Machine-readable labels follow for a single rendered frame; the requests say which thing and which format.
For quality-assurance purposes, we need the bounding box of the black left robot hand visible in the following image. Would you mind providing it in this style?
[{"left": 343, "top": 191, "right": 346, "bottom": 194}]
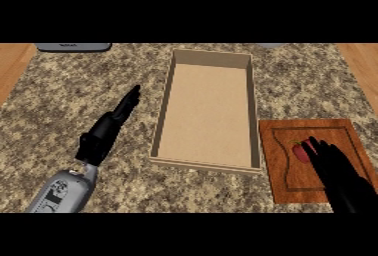
[{"left": 74, "top": 84, "right": 143, "bottom": 168}]

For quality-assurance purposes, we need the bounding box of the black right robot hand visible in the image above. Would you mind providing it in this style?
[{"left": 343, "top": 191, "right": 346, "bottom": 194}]
[{"left": 300, "top": 136, "right": 378, "bottom": 214}]

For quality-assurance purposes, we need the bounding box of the brown wooden cutting board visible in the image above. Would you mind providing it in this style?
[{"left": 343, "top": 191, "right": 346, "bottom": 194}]
[{"left": 258, "top": 118, "right": 378, "bottom": 205}]

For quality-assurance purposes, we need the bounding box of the red bell pepper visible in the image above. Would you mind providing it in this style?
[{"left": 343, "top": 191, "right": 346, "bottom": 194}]
[{"left": 290, "top": 138, "right": 316, "bottom": 164}]

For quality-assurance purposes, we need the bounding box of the open cardboard box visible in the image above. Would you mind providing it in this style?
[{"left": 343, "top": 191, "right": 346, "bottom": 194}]
[{"left": 148, "top": 48, "right": 264, "bottom": 175}]

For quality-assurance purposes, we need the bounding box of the grey flat appliance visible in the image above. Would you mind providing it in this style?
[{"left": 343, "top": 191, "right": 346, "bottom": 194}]
[{"left": 34, "top": 42, "right": 114, "bottom": 53}]

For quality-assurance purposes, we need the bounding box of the pale grey round object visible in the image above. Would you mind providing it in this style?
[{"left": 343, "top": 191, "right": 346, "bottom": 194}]
[{"left": 254, "top": 42, "right": 287, "bottom": 49}]

